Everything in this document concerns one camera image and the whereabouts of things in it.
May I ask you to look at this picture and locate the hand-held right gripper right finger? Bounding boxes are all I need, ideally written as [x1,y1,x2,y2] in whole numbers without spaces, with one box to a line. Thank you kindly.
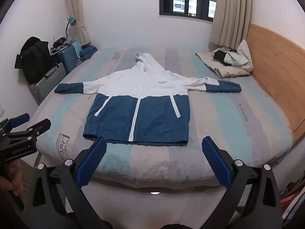
[201,136,284,229]

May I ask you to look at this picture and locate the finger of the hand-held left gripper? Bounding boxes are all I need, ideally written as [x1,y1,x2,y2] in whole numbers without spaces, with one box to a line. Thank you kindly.
[3,119,52,145]
[0,113,30,132]

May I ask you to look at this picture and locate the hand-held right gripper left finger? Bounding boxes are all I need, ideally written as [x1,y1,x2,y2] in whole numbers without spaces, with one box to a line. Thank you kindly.
[22,137,112,229]

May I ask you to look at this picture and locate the white and blue hooded jacket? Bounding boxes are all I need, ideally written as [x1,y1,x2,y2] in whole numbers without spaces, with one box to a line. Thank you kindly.
[54,51,242,146]

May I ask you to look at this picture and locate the grey clothes pile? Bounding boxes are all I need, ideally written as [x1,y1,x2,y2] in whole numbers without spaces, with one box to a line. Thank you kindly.
[50,38,75,53]

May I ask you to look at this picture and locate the blue clothes pile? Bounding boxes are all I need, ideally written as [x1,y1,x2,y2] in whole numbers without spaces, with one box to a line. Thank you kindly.
[79,46,99,61]

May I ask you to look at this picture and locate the beige and white clothes pile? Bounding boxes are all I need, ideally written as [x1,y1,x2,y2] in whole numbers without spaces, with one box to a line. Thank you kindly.
[195,39,253,79]

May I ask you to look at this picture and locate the person's left hand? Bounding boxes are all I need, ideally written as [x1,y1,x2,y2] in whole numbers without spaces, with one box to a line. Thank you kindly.
[0,159,25,198]

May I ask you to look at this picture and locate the striped bed blanket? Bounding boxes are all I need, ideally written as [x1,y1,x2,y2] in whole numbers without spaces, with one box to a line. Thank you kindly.
[29,45,295,186]

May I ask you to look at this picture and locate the silver suitcase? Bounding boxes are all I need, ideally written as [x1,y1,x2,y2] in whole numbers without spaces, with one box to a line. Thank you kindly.
[29,63,67,105]

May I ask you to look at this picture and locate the black backpack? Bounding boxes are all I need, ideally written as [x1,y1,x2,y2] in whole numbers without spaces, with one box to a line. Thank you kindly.
[15,36,59,84]

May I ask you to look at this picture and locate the teal suitcase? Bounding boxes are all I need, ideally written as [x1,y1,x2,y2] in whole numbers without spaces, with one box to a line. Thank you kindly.
[57,42,83,74]

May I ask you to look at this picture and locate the red patterned object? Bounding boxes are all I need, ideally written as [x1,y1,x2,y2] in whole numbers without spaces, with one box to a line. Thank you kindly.
[280,181,305,210]

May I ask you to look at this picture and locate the black headphones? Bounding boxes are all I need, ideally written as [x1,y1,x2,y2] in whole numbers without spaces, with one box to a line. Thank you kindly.
[53,37,67,48]

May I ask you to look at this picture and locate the light teal cloth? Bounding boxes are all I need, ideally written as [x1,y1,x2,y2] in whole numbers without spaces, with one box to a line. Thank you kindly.
[71,40,83,54]

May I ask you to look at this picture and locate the blue desk lamp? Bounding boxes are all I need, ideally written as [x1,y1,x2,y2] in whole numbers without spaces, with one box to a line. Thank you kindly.
[65,16,77,40]

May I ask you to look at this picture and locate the wooden headboard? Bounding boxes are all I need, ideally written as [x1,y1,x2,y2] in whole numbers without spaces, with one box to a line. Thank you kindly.
[245,23,305,136]

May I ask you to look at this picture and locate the beige curtain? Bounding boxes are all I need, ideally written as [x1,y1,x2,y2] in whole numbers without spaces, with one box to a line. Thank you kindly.
[209,0,252,50]
[65,0,92,47]

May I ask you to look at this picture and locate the dark framed window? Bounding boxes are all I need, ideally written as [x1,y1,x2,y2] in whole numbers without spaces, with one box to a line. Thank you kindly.
[158,0,218,23]

